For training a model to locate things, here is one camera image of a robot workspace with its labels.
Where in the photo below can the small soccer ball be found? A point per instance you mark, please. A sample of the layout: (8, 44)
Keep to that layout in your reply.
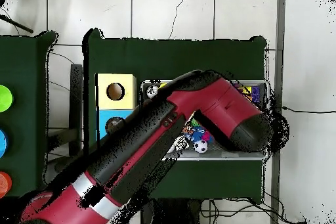
(200, 146)

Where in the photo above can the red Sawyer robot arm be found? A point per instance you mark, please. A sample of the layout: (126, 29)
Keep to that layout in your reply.
(220, 103)

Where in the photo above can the wooden box with three holes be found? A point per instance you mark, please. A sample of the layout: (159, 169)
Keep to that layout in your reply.
(107, 83)

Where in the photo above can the clear shallow mesh bin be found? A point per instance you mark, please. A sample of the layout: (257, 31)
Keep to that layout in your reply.
(220, 155)

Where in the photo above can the silver can with pull tab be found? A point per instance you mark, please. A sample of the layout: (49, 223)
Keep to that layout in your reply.
(152, 91)

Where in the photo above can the black side stand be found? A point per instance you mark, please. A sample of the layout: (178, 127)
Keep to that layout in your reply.
(76, 87)

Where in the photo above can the dark green side table cloth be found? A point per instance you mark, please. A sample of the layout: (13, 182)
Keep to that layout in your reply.
(26, 103)

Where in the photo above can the green disc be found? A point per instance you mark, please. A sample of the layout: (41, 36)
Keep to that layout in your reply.
(4, 98)

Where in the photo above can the blue disc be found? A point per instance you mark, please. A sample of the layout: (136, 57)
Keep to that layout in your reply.
(2, 143)

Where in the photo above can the red disc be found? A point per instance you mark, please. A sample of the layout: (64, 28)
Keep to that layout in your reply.
(4, 184)

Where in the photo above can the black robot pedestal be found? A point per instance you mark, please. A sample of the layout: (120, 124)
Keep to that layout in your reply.
(184, 213)

